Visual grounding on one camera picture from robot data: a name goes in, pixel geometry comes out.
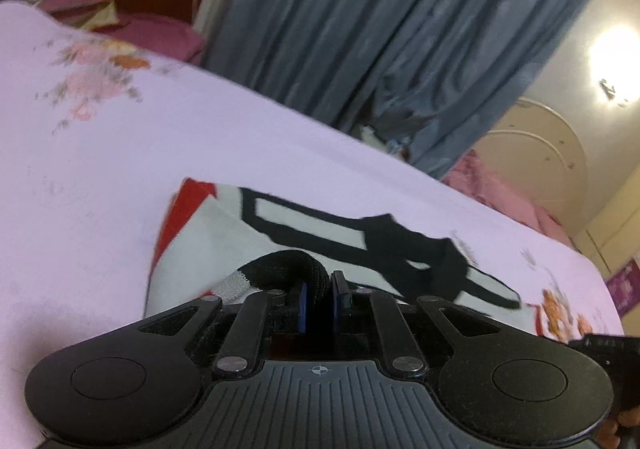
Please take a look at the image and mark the cream arched headboard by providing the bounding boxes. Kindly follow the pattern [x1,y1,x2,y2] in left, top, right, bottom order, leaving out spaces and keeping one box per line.
[470,96,588,240]

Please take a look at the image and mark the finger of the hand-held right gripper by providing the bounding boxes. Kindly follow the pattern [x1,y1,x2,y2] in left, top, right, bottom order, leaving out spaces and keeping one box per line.
[567,334,640,365]

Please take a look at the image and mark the lit wall lamp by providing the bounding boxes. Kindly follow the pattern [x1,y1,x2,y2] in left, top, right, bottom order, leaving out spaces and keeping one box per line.
[587,26,640,107]

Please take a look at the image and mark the light pink blanket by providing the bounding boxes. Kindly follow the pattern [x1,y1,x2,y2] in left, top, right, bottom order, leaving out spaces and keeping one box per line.
[442,149,576,250]

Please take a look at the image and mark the purple box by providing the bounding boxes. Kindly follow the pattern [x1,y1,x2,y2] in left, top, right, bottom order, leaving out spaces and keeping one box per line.
[605,256,640,317]

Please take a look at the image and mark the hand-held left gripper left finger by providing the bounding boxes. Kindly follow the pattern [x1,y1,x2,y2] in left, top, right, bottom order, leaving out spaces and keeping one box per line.
[135,281,308,380]

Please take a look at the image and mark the pink floral bed sheet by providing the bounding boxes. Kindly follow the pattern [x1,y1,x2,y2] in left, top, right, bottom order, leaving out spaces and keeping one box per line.
[0,2,626,449]

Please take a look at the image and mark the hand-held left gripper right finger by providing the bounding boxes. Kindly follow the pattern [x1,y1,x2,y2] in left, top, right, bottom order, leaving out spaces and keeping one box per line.
[331,270,501,377]

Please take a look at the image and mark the striped knit sweater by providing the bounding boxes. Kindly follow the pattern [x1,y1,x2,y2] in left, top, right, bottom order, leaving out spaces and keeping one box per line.
[145,178,523,335]

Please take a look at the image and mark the dark pink pillow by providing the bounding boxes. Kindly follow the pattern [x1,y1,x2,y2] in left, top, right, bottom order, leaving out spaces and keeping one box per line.
[117,12,207,66]

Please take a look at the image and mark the person's right hand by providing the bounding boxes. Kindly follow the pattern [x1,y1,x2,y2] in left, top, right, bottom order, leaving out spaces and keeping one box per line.
[602,404,640,449]

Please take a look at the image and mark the blue door curtain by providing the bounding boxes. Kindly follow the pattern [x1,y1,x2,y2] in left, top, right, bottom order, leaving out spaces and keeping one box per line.
[205,0,621,180]

